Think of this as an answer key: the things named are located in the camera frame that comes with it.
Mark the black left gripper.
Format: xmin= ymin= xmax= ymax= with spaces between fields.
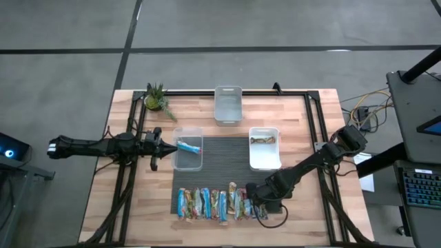
xmin=144 ymin=127 xmax=178 ymax=172

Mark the blue wrapper granola bar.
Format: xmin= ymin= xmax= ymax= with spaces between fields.
xmin=218 ymin=190 xmax=229 ymax=227
xmin=177 ymin=187 xmax=187 ymax=220
xmin=176 ymin=140 xmax=203 ymax=155
xmin=201 ymin=187 xmax=212 ymax=220

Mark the red green wrapper granola bar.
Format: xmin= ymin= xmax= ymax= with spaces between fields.
xmin=234 ymin=188 xmax=245 ymax=221
xmin=210 ymin=188 xmax=221 ymax=220

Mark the green brown wrapper granola bar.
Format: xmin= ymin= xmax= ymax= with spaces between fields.
xmin=249 ymin=136 xmax=276 ymax=145

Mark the clear plastic bin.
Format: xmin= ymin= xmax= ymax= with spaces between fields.
xmin=171 ymin=126 xmax=204 ymax=172

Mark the white plastic bin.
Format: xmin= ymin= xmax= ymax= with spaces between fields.
xmin=248 ymin=126 xmax=282 ymax=172

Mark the dark woven table mat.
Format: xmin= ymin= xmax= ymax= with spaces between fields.
xmin=170 ymin=136 xmax=283 ymax=215

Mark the potted succulent plant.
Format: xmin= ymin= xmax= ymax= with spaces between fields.
xmin=143 ymin=81 xmax=178 ymax=122

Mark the grey plastic bin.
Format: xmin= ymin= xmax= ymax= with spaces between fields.
xmin=214 ymin=85 xmax=244 ymax=127

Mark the white paper sheet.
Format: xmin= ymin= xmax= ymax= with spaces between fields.
xmin=353 ymin=153 xmax=376 ymax=193

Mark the black power adapter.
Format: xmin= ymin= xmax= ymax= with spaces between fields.
xmin=356 ymin=106 xmax=372 ymax=133

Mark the grey metal stand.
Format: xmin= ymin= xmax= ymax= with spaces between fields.
xmin=0 ymin=154 xmax=57 ymax=248

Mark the black computer blue light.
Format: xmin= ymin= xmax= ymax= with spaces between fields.
xmin=0 ymin=132 xmax=31 ymax=162

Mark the backlit keyboard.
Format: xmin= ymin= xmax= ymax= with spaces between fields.
xmin=400 ymin=167 xmax=441 ymax=210

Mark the grey workstation cart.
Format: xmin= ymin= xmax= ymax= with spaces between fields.
xmin=356 ymin=70 xmax=441 ymax=248

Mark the tablet screen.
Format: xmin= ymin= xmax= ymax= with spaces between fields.
xmin=416 ymin=115 xmax=441 ymax=137

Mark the black pole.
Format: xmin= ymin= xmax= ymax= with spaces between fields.
xmin=401 ymin=45 xmax=441 ymax=84

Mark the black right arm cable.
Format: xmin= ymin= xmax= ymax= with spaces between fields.
xmin=254 ymin=203 xmax=289 ymax=229

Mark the yellow floor cable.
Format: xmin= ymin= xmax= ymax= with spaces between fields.
xmin=339 ymin=87 xmax=394 ymax=138

